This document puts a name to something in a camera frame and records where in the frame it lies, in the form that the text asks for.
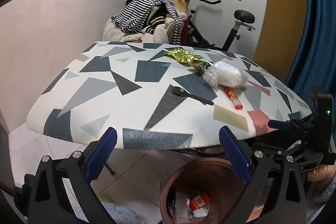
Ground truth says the gold foil wrapper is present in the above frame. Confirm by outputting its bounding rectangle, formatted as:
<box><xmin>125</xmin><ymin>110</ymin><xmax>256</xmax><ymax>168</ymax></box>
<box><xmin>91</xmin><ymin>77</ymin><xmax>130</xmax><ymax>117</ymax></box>
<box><xmin>165</xmin><ymin>47</ymin><xmax>212</xmax><ymax>74</ymax></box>

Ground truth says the red cigarette box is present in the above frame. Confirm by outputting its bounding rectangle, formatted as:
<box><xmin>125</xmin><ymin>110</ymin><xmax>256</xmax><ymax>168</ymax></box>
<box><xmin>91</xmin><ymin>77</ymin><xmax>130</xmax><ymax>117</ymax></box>
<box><xmin>190</xmin><ymin>192</ymin><xmax>211</xmax><ymax>210</ymax></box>

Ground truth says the blue curtain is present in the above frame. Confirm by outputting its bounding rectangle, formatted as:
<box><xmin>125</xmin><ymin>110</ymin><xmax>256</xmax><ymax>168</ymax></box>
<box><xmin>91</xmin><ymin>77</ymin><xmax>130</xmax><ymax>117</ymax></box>
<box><xmin>284</xmin><ymin>0</ymin><xmax>336</xmax><ymax>104</ymax></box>

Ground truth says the white tissue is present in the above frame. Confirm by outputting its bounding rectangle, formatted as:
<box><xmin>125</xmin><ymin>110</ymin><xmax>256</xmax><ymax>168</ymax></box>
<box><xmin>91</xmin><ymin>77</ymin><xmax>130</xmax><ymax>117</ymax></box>
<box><xmin>193</xmin><ymin>207</ymin><xmax>209</xmax><ymax>218</ymax></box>

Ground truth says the black plastic spoon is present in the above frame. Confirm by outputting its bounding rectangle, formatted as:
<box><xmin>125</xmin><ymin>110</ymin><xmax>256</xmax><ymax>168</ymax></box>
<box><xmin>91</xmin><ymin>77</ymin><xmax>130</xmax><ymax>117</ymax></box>
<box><xmin>172</xmin><ymin>86</ymin><xmax>214</xmax><ymax>105</ymax></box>

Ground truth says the wooden chair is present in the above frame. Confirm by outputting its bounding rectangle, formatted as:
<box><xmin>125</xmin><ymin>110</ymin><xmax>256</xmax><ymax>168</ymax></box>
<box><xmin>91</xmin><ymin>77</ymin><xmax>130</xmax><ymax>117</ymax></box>
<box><xmin>167</xmin><ymin>0</ymin><xmax>187</xmax><ymax>13</ymax></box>

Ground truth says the striped shirt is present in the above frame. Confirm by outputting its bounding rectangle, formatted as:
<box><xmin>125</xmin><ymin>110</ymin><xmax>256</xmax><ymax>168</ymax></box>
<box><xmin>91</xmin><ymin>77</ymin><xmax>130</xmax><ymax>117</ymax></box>
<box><xmin>111</xmin><ymin>0</ymin><xmax>183</xmax><ymax>44</ymax></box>

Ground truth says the clear plastic blister package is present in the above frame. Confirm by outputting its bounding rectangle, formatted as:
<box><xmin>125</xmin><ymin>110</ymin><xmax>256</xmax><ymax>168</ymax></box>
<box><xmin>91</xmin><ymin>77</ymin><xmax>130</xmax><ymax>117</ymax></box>
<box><xmin>174</xmin><ymin>192</ymin><xmax>191</xmax><ymax>224</ymax></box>

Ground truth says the brown round trash bin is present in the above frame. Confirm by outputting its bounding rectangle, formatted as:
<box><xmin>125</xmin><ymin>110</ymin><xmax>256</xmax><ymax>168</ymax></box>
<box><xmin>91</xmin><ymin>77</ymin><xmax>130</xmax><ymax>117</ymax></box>
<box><xmin>159</xmin><ymin>157</ymin><xmax>245</xmax><ymax>223</ymax></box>

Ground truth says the black exercise bike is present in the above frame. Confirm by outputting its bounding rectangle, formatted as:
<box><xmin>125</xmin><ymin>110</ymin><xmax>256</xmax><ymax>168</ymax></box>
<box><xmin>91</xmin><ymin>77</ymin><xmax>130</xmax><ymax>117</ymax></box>
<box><xmin>181</xmin><ymin>0</ymin><xmax>256</xmax><ymax>52</ymax></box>

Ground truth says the white clear plastic bag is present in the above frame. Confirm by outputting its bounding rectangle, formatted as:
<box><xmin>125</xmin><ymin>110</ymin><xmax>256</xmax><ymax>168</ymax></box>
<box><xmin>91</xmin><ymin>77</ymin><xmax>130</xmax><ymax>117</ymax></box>
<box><xmin>203</xmin><ymin>61</ymin><xmax>248</xmax><ymax>88</ymax></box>

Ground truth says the red tube wrapper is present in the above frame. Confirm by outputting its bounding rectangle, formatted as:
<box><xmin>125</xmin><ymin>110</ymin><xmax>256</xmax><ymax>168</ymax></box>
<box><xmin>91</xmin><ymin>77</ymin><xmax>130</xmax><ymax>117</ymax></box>
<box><xmin>224</xmin><ymin>87</ymin><xmax>243</xmax><ymax>110</ymax></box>

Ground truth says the cream fleece clothes pile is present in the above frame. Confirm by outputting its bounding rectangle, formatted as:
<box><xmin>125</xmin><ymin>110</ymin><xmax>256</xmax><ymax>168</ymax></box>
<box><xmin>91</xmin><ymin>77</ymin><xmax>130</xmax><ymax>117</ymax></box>
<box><xmin>102</xmin><ymin>6</ymin><xmax>177</xmax><ymax>44</ymax></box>

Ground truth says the geometric patterned table cover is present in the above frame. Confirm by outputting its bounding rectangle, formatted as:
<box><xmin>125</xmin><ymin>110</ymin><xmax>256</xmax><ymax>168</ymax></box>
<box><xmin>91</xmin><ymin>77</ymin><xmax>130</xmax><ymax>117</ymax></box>
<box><xmin>26</xmin><ymin>42</ymin><xmax>311</xmax><ymax>149</ymax></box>

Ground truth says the person's right hand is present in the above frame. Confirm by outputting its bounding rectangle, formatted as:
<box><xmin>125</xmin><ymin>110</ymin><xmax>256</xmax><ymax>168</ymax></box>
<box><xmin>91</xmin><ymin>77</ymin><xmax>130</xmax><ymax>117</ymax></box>
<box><xmin>307</xmin><ymin>165</ymin><xmax>335</xmax><ymax>190</ymax></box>

